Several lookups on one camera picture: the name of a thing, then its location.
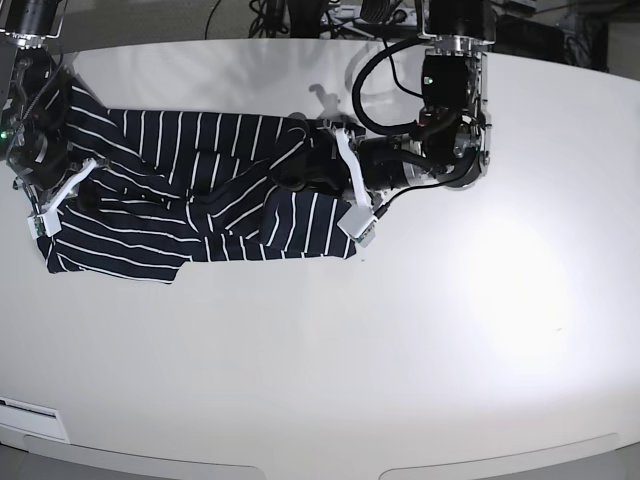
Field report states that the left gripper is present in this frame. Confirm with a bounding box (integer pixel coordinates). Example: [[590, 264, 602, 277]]
[[272, 119, 383, 210]]

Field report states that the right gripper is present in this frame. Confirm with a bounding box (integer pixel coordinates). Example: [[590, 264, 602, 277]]
[[38, 157, 108, 214]]

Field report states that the navy white striped T-shirt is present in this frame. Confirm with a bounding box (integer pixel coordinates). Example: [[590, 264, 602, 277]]
[[37, 80, 356, 284]]

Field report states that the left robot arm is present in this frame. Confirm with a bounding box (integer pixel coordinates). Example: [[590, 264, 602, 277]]
[[272, 1, 496, 217]]

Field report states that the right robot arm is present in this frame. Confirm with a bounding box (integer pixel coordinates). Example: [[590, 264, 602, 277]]
[[1, 1, 93, 214]]

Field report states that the white power strip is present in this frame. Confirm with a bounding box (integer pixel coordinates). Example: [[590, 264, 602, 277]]
[[321, 1, 419, 31]]

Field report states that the white paper label sheet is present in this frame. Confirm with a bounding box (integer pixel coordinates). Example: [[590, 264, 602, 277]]
[[1, 397, 69, 444]]

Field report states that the black electronics box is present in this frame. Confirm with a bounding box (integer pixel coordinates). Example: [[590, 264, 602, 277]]
[[493, 15, 565, 62]]

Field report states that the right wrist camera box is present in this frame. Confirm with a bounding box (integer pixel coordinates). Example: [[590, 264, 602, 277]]
[[27, 209, 61, 240]]

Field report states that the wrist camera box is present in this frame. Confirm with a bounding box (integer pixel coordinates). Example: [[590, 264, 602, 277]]
[[27, 209, 61, 240], [338, 204, 377, 248]]

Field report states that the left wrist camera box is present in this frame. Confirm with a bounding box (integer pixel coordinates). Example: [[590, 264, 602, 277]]
[[338, 204, 377, 248]]

